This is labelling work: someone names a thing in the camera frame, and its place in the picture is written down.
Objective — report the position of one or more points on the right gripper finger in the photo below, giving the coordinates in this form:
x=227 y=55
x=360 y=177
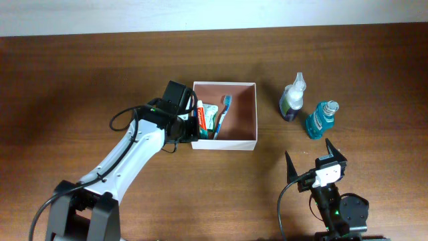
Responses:
x=291 y=171
x=336 y=157

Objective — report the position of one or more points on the red green toothpaste tube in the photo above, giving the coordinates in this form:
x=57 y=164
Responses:
x=201 y=120

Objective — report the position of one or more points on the blue white toothbrush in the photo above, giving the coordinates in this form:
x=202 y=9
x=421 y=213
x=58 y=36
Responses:
x=227 y=102

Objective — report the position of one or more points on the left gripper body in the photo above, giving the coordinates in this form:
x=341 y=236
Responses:
x=188 y=130

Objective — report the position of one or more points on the green white soap packet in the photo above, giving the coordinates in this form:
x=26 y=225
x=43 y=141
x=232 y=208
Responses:
x=210 y=111

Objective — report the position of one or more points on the teal mouthwash bottle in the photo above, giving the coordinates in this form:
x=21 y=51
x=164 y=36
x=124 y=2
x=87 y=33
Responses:
x=322 y=119

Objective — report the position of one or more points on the pink cardboard box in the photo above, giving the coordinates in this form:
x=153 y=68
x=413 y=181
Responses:
x=238 y=131

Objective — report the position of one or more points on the purple foam soap bottle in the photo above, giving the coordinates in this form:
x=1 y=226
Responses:
x=291 y=100

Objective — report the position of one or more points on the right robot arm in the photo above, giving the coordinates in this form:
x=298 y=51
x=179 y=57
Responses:
x=344 y=216

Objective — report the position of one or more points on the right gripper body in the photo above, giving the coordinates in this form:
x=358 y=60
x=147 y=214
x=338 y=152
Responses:
x=305 y=183

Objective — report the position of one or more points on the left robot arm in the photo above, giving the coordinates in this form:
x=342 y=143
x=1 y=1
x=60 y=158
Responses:
x=89 y=208

